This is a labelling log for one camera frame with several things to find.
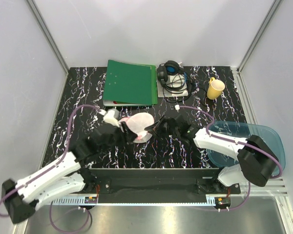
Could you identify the blue transparent plastic bin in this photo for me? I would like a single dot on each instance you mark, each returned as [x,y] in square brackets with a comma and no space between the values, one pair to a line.
[238,129]

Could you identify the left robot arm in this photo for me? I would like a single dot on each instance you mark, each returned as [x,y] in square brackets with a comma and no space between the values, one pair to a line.
[65,175]

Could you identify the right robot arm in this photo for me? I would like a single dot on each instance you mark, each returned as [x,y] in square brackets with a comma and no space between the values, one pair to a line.
[256,161]

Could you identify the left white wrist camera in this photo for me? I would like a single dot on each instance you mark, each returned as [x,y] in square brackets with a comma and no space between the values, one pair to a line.
[110,116]

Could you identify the white pink mesh laundry bag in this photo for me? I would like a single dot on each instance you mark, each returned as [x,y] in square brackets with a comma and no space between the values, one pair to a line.
[137,124]

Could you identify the grey book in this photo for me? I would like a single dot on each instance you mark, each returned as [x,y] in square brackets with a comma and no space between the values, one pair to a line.
[171,81]

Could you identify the green folder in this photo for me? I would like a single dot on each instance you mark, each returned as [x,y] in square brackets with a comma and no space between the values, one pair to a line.
[128,84]

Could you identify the yellow mug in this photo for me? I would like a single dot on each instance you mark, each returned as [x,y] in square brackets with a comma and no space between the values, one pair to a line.
[215,88]

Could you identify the white slotted cable duct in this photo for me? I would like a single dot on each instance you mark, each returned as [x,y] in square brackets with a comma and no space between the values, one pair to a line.
[70,200]

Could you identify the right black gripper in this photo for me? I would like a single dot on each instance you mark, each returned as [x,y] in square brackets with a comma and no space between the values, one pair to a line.
[156,128]

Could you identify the black blue headphones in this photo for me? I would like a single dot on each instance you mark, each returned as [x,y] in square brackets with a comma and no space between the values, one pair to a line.
[189,80]

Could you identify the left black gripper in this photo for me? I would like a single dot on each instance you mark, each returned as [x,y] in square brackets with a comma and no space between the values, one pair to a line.
[132,136]

